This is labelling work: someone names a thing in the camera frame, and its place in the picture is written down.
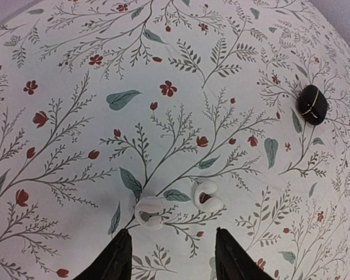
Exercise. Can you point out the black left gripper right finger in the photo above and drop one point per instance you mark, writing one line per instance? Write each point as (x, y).
(232, 262)

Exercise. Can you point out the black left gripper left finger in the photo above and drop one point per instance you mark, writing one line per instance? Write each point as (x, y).
(114, 262)

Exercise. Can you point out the black earbuds charging case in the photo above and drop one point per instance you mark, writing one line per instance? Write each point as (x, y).
(312, 105)

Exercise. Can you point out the floral patterned table mat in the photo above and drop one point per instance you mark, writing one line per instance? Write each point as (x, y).
(103, 103)

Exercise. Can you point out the white wireless earbud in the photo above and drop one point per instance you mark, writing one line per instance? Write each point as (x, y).
(147, 213)
(205, 197)

